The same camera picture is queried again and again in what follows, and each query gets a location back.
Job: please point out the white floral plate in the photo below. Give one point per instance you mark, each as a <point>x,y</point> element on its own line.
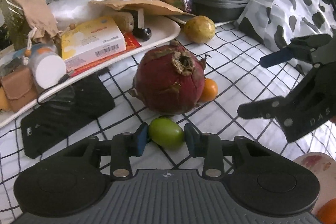
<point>323,167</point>

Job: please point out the cow print blanket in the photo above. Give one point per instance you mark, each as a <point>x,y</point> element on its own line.
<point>275,22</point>

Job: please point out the brown leather pouch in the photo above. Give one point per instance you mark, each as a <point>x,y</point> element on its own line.
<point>19,88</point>

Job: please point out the large orange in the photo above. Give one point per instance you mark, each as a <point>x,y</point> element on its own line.
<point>327,213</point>

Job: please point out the small orange tangerine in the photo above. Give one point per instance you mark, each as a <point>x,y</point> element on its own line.
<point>210,90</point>

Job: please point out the beige drawstring bag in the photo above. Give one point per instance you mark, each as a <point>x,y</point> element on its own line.
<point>39,15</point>

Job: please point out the yellow-green pear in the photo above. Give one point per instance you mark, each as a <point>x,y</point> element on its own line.
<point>199,29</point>

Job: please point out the red flat packet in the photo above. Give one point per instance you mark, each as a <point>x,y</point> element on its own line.
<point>131,44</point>

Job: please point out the checkered bed sheet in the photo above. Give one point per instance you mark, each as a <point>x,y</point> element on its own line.
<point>233,65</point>

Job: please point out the small black roller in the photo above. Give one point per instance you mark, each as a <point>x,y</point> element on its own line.
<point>142,34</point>

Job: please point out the white plastic bag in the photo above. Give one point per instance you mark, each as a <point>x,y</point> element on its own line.
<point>68,12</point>

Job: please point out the white tray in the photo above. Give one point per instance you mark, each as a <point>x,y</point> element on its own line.
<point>162,28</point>

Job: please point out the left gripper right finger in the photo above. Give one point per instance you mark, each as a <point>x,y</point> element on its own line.
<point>209,147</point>

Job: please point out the yellow white box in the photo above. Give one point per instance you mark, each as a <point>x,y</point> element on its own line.
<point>91,40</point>

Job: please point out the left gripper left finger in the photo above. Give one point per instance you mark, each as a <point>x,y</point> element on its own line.
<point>124,146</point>

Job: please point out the white cylinder container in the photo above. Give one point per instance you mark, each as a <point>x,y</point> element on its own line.
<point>47,67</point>

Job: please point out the brown paper envelope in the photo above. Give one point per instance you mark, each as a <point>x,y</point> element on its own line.
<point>150,7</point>

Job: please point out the black flat device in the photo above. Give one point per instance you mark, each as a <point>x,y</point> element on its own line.
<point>64,114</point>

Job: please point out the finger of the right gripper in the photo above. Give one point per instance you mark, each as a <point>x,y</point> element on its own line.
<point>275,107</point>
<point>312,49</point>

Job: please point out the red dragon fruit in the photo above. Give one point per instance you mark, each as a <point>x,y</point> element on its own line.
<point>169,79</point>

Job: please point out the grey zip case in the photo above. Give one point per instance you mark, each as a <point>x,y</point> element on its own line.
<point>219,10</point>

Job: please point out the green fruit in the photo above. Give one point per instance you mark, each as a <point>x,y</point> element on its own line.
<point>166,133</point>

